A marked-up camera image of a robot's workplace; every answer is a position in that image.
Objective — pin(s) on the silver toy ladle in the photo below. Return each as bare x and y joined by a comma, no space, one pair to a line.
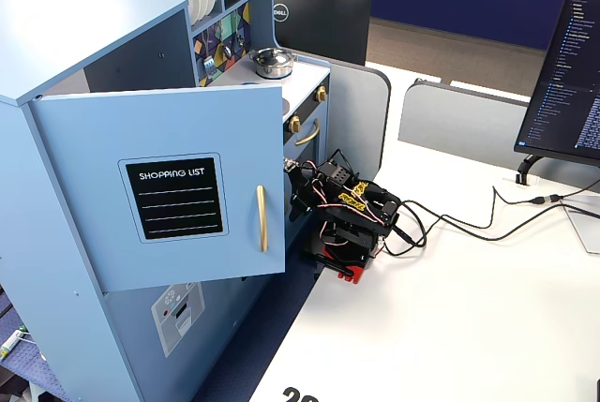
228,51

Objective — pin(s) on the black monitor with lit screen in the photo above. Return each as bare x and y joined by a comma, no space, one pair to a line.
562,93

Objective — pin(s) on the gold stove knob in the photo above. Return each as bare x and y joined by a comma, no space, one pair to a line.
321,94
295,124

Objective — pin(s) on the gray monitor stand foot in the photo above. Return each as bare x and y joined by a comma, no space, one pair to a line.
583,228

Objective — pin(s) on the white green marker pen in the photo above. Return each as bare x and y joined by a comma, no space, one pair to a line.
10,343

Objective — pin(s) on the blue shopping list cabinet door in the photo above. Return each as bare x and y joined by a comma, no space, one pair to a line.
187,121

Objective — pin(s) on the red table clamp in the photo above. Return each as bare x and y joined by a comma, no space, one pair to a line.
354,274

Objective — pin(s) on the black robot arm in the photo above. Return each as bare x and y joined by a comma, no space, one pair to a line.
361,219

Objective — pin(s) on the silver toy spatula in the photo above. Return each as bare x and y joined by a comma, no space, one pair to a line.
209,67

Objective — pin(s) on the black Dell monitor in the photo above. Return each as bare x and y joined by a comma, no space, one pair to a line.
328,27

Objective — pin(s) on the gray desk divider panel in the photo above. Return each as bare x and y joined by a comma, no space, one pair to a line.
459,121
356,111

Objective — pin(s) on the silver pot lid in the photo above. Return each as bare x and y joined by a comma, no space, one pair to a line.
271,57

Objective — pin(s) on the blue toy kitchen cabinet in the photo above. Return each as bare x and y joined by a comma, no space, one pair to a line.
56,36

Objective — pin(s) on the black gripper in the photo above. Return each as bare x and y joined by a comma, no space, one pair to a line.
298,187

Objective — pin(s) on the silver toy pot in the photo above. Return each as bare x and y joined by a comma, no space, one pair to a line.
274,71

